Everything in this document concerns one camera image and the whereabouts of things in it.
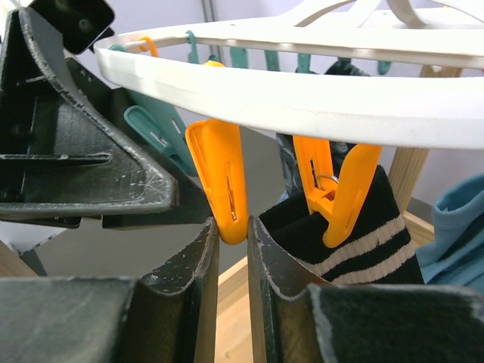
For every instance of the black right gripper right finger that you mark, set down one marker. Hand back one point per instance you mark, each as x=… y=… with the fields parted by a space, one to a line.
x=298 y=317

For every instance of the teal clothespin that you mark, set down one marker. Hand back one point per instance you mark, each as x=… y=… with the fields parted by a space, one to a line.
x=160 y=125

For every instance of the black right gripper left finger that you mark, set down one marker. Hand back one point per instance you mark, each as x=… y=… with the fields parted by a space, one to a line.
x=168 y=315

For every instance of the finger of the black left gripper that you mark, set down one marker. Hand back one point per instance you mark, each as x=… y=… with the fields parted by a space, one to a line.
x=59 y=156
x=170 y=197

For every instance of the orange clothespin holding sock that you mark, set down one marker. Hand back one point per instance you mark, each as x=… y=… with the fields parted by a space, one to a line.
x=341 y=203

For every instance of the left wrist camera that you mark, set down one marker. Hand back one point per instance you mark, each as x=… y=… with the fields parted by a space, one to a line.
x=81 y=22

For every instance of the black patterned sock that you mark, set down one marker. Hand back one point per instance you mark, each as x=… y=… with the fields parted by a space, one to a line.
x=307 y=159

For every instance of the white round clip hanger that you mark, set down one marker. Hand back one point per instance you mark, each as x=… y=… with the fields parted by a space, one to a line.
x=397 y=111

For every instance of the blue ribbed sock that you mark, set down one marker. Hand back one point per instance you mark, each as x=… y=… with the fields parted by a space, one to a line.
x=455 y=257

